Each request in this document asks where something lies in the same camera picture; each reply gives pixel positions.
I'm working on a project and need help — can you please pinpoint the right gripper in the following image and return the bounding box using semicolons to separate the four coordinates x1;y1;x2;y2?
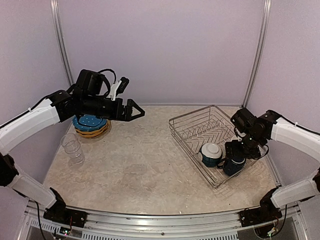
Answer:
225;130;265;159

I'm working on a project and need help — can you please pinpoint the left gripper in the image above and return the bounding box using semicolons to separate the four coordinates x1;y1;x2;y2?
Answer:
82;94;145;121

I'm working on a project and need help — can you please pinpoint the dark blue mug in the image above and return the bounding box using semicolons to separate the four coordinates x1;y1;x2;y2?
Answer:
216;156;246;176

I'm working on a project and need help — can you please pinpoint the teal white bowl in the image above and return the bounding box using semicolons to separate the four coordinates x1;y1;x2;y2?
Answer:
199;142;223;168

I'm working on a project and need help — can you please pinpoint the yellow dotted plate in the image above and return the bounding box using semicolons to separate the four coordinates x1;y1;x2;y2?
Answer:
74;120;111;135
76;124;112;139

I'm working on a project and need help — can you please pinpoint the blue dotted plate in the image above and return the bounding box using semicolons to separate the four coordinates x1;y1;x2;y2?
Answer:
72;114;107;132

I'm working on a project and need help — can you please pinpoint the clear glass front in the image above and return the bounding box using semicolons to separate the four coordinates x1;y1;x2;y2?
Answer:
60;133;81;158

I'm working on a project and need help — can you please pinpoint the clear glass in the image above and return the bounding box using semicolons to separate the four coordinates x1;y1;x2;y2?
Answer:
60;133;81;158
65;144;85;164

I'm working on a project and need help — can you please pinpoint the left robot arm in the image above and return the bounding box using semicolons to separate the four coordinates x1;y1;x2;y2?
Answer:
0;69;145;223

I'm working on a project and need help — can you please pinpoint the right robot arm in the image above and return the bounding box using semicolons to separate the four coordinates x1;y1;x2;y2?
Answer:
225;108;320;227

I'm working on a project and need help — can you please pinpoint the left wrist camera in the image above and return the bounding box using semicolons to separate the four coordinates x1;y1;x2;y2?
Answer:
106;76;130;101

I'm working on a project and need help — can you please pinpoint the wire dish rack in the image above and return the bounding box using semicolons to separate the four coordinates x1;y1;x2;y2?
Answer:
168;105;268;189

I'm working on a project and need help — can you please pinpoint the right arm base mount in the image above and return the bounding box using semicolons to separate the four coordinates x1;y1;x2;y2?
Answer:
239;207;283;227

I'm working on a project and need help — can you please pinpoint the front aluminium rail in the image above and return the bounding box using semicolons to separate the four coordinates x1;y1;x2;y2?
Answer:
17;201;309;240

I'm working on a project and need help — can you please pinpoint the left aluminium frame post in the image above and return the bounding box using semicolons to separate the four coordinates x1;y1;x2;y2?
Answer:
50;0;75;86

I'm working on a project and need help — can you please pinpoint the aluminium frame post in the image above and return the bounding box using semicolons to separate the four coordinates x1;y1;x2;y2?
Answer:
50;0;75;86
241;0;272;108

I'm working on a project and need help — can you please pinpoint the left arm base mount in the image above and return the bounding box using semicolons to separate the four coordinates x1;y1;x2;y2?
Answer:
43;206;88;228

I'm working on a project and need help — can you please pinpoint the right aluminium frame post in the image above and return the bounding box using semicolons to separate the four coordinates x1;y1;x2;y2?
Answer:
241;0;272;108

